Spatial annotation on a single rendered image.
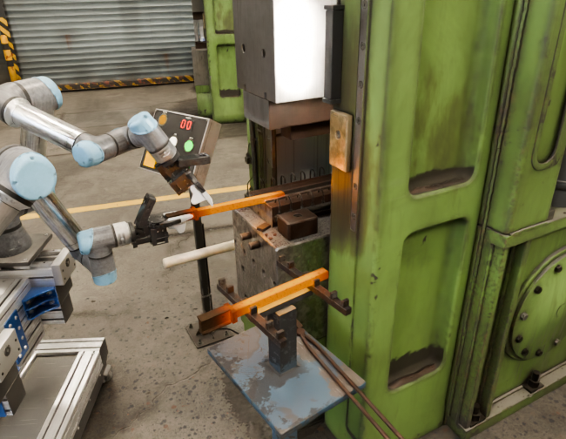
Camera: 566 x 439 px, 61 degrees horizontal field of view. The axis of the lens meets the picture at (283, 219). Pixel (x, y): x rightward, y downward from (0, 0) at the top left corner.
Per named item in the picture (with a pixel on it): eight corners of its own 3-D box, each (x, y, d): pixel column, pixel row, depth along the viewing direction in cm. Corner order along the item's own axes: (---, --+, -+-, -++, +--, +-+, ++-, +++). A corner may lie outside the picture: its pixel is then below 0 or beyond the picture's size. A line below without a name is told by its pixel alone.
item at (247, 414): (245, 469, 187) (245, 468, 187) (196, 374, 233) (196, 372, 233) (330, 428, 204) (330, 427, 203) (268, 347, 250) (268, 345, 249)
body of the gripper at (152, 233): (165, 233, 165) (129, 241, 160) (161, 210, 161) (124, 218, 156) (171, 242, 159) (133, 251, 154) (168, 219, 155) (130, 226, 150)
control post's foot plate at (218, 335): (196, 350, 248) (194, 337, 244) (183, 327, 266) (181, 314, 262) (235, 337, 257) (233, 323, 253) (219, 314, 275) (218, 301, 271)
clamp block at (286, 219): (288, 241, 162) (288, 224, 159) (277, 231, 169) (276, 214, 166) (319, 233, 167) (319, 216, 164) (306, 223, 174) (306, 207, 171)
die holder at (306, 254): (279, 354, 178) (276, 249, 158) (238, 300, 208) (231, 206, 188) (397, 308, 201) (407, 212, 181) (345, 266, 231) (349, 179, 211)
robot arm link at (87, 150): (-32, 83, 145) (91, 143, 132) (1, 77, 154) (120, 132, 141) (-28, 118, 151) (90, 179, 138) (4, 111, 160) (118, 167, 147)
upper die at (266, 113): (269, 130, 156) (268, 100, 152) (244, 117, 172) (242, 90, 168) (373, 112, 173) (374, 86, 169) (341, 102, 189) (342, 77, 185)
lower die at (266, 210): (272, 227, 172) (272, 205, 168) (249, 206, 188) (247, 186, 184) (367, 202, 189) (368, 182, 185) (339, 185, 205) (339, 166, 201)
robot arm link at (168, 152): (165, 135, 152) (172, 142, 146) (173, 146, 155) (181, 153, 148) (146, 150, 151) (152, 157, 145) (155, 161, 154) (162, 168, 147)
